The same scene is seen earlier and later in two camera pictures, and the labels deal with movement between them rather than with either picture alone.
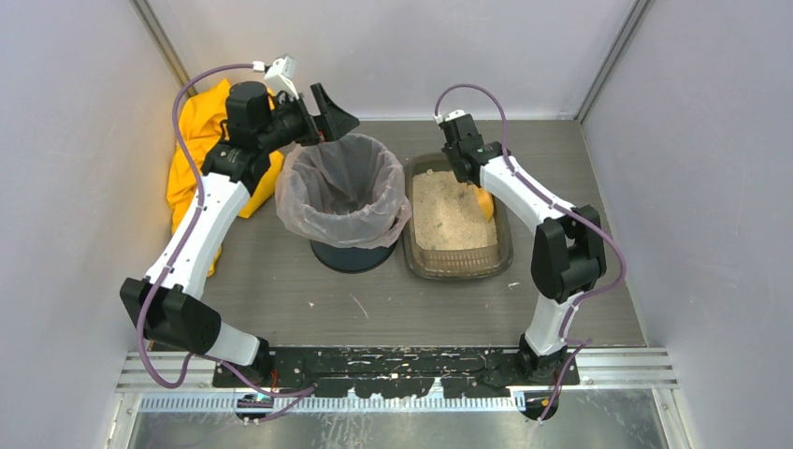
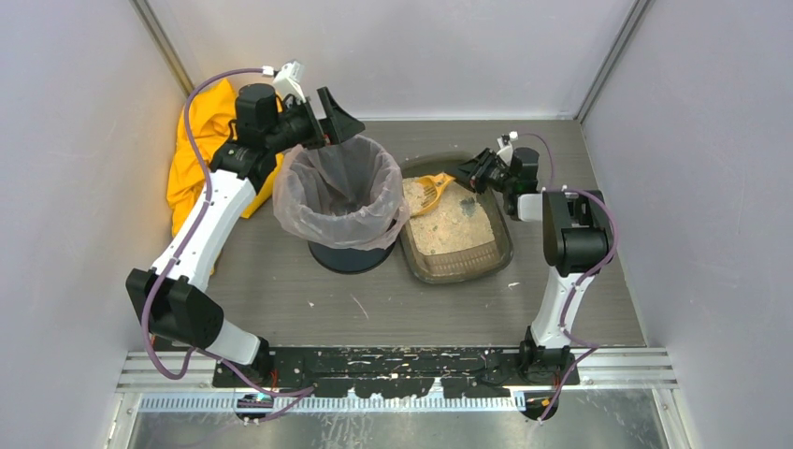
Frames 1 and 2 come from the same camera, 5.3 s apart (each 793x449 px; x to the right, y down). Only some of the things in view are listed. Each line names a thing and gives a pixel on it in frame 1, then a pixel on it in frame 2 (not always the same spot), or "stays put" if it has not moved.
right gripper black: (465, 168) -> (484, 175)
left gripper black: (315, 117) stays put
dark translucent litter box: (446, 234) stays put
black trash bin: (351, 260) stays put
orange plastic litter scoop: (486, 202) -> (433, 185)
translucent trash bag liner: (348, 192) stays put
